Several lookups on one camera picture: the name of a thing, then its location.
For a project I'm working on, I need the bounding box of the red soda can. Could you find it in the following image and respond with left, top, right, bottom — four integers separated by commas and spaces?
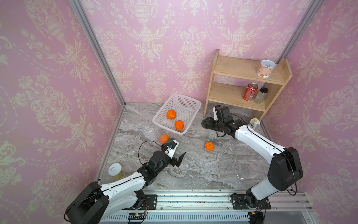
242, 82, 258, 101

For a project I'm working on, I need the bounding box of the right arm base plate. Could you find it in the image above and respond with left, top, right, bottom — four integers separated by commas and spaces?
229, 193, 271, 211

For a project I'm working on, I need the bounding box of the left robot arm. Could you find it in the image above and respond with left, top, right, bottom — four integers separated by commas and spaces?
64, 151, 186, 224

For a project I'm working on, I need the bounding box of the container orange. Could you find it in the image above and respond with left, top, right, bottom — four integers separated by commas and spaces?
204, 142, 215, 151
159, 134, 170, 144

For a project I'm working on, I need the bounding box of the aluminium frame rail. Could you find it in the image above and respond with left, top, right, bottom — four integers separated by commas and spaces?
98, 190, 319, 224

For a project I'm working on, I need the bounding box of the white orange cup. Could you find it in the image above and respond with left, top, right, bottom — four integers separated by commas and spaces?
256, 60, 277, 78

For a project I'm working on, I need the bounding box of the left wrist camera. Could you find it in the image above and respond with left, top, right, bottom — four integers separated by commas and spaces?
164, 140, 179, 159

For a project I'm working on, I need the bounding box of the wooden shelf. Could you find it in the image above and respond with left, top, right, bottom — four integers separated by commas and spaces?
204, 49, 293, 120

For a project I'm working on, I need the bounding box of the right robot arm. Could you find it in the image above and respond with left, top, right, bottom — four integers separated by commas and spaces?
201, 105, 304, 209

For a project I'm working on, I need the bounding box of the clear clamshell container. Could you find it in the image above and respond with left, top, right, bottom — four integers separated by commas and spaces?
227, 163, 255, 183
158, 134, 179, 153
201, 131, 223, 153

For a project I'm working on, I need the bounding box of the white plastic basket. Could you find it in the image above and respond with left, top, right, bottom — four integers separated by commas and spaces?
153, 93, 202, 135

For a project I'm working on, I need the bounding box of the peeled orange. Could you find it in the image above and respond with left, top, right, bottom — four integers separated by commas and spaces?
174, 120, 185, 132
167, 110, 177, 120

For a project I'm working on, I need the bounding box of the glass spice jar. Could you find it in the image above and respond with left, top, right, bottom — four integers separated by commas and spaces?
254, 87, 268, 104

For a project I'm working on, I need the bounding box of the yellow white can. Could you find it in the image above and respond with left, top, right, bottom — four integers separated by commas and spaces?
108, 163, 124, 180

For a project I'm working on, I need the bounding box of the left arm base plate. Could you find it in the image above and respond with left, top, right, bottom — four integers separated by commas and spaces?
131, 195, 158, 210

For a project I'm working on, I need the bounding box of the green white juice carton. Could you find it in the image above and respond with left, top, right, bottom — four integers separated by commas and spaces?
248, 118, 261, 129

